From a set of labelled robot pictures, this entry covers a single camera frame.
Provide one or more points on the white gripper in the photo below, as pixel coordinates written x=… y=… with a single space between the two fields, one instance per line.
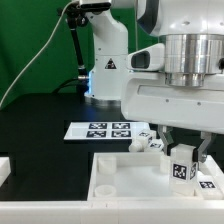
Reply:
x=146 y=97

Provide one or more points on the white square tabletop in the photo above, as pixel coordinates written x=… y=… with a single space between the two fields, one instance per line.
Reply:
x=135 y=176

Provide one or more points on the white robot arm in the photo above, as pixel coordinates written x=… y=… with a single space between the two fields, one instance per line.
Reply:
x=181 y=82

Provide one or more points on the white right rail block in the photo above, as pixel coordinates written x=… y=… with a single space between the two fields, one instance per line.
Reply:
x=210 y=167

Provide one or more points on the white rail block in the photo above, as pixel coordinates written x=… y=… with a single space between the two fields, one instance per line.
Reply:
x=210 y=167
x=5 y=169

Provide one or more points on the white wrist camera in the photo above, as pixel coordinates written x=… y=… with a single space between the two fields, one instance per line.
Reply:
x=148 y=59

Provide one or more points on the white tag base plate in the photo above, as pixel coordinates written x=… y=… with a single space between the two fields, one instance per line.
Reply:
x=103 y=130

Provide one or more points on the white left rail block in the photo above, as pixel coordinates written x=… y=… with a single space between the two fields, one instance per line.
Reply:
x=5 y=169

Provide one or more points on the white front rail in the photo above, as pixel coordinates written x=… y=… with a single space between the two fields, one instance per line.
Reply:
x=121 y=212

